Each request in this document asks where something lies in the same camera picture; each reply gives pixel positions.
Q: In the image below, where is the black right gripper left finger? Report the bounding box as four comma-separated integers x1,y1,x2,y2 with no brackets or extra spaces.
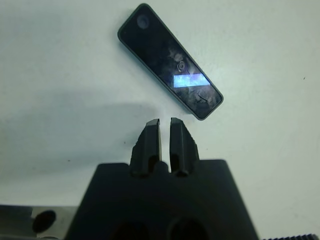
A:
129,118,164,178

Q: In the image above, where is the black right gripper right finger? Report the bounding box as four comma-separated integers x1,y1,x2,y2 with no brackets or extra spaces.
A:
169,117,201,177

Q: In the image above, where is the black bar-shaped camera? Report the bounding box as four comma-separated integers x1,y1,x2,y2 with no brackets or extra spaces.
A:
116,2,224,122

